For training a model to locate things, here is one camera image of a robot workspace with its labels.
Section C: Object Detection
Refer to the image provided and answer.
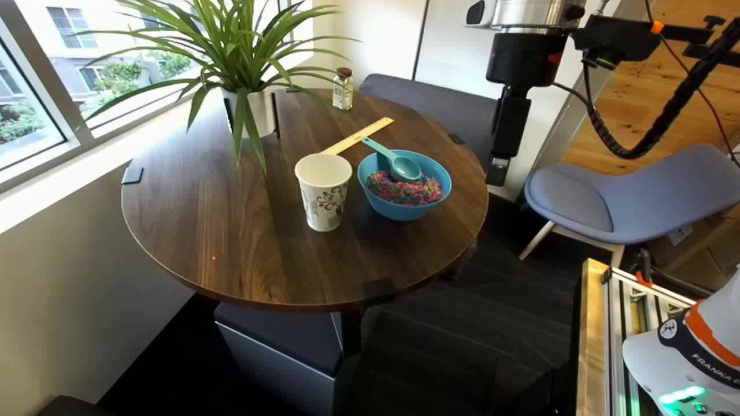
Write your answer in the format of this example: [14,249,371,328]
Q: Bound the white plant pot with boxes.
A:
[219,85,282,140]

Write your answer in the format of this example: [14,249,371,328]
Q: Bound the small glass spice bottle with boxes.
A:
[330,64,355,113]

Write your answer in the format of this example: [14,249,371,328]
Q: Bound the grey box ottoman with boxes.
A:
[212,301,345,416]

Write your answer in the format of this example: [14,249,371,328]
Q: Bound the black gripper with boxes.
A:
[482,26,569,186]

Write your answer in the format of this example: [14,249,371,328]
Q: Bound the thick black corrugated cable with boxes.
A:
[552,18,740,162]

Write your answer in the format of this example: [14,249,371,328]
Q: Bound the light wooden ruler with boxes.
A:
[321,115,395,156]

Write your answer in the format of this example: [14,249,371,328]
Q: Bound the dark grey upholstered bench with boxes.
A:
[355,72,499,168]

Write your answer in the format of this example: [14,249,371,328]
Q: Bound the light blue shell chair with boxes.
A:
[515,143,740,268]

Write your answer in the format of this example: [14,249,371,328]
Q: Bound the teal plastic scoop spoon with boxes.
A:
[360,137,425,184]

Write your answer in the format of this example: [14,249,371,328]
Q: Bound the grey window frame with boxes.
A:
[0,0,319,186]

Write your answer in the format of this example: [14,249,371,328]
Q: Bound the blue bowl with sprinkles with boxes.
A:
[353,148,456,223]

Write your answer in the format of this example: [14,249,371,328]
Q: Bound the green leafy plant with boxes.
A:
[71,0,355,176]

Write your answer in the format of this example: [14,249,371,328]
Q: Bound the white patterned paper cup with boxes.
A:
[294,150,355,236]

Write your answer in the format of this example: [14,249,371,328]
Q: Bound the round dark wooden table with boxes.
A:
[118,88,493,365]

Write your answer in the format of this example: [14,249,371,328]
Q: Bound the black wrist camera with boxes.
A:
[574,11,665,64]

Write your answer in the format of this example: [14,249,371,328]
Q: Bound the aluminium profile frame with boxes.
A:
[574,257,696,416]

